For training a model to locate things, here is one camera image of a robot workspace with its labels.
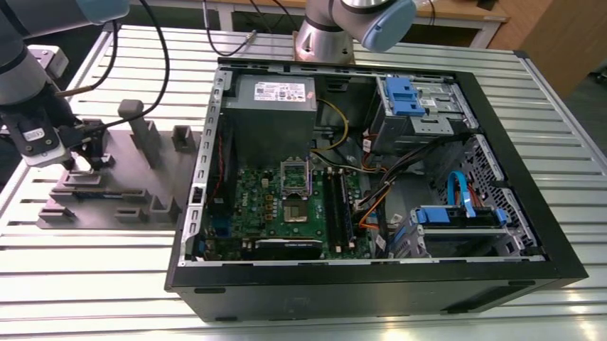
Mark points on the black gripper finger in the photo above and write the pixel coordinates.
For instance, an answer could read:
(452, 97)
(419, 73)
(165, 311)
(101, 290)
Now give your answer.
(69, 161)
(96, 161)

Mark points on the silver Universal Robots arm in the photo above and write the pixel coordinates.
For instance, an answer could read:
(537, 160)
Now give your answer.
(327, 39)

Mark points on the CPU socket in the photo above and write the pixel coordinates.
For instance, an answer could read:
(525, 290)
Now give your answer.
(296, 211)

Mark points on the grey plastic parts rack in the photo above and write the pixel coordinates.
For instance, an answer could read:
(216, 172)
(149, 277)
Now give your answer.
(128, 199)

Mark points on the grey power supply unit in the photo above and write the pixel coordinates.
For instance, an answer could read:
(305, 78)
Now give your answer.
(269, 135)

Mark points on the green motherboard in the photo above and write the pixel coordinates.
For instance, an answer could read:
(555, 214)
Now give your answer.
(265, 227)

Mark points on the black graphics card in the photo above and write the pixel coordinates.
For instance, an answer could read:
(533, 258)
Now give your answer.
(284, 248)

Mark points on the black RAM slot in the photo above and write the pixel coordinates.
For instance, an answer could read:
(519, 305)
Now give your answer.
(329, 213)

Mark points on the black RAM stick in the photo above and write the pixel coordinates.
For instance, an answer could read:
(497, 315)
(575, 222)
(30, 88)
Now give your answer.
(345, 209)

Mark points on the black open PC case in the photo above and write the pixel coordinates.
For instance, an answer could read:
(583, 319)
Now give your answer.
(332, 295)

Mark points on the blue plastic drive latch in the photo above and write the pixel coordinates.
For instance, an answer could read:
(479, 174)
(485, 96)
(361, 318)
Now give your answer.
(407, 108)
(400, 89)

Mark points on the grey metal drive cage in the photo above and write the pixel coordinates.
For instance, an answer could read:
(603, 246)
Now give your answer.
(427, 128)

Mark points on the hard disk in blue carrier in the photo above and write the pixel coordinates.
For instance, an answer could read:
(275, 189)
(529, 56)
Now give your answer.
(437, 216)

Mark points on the grey metal disk bay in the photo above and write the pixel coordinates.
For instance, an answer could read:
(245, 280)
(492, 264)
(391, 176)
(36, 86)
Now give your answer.
(473, 234)

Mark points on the wooden desk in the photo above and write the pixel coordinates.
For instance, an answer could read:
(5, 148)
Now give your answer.
(473, 14)

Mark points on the wooden cabinet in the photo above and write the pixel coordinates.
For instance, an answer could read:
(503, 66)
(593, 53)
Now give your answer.
(559, 42)

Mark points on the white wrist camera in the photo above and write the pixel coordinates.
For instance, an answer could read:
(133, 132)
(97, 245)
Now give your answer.
(40, 152)

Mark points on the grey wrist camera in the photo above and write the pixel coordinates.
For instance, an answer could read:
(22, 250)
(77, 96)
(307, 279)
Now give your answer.
(54, 62)

